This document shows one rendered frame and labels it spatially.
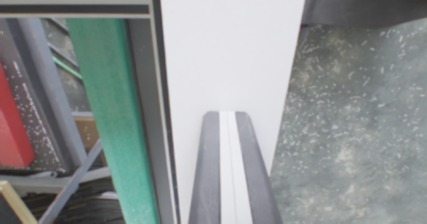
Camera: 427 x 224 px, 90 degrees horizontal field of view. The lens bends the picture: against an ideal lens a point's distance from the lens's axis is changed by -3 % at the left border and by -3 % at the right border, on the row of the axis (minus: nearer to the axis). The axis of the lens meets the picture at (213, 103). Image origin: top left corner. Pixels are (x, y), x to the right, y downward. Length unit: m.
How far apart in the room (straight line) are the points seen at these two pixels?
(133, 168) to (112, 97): 0.07
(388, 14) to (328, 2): 0.23
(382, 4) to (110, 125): 0.96
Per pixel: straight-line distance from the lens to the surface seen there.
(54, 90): 0.63
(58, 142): 0.69
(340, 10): 0.95
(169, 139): 0.17
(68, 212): 1.42
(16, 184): 0.85
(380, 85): 1.38
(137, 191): 0.24
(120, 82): 0.17
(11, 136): 0.68
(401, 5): 1.06
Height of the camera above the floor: 1.01
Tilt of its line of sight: 61 degrees down
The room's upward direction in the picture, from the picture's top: 178 degrees counter-clockwise
